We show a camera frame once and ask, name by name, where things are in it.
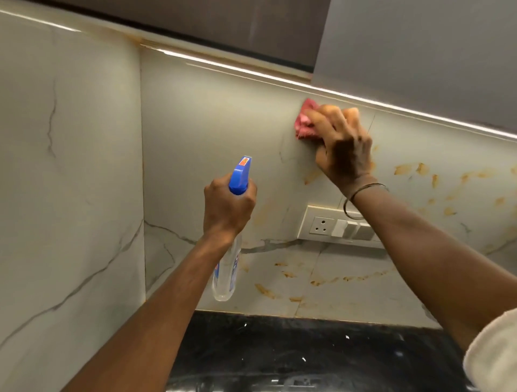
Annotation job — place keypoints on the person's left forearm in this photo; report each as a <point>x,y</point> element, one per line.
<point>149,315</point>

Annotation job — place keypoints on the person's right hand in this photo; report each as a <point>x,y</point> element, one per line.
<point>343,153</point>

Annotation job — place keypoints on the clear spray bottle blue nozzle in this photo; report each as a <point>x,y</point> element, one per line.
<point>240,177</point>

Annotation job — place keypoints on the person's left hand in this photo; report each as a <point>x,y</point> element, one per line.
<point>226,210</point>

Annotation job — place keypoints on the person's right forearm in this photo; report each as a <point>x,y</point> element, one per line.
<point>432,262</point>

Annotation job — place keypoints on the brown upper cabinet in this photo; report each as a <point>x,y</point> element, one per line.
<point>202,24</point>

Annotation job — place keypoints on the silver bangle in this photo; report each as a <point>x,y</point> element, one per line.
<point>363,190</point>

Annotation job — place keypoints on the white shirt sleeve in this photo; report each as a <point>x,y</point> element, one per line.
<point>492,351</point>

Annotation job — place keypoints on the grey upper cabinet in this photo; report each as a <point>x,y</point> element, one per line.
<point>420,48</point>

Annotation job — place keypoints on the white switch panel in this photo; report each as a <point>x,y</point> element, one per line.
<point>339,228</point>

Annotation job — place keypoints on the pink checked cleaning cloth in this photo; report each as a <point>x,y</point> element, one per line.
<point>305,121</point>

